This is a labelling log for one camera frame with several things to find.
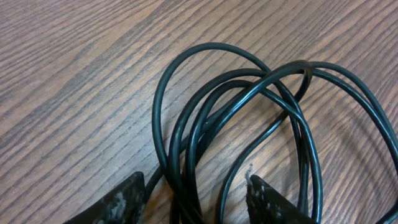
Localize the black cable bundle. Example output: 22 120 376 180
144 42 398 224

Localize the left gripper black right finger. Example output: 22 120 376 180
246 175 316 224

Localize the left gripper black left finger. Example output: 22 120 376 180
65 171 145 224

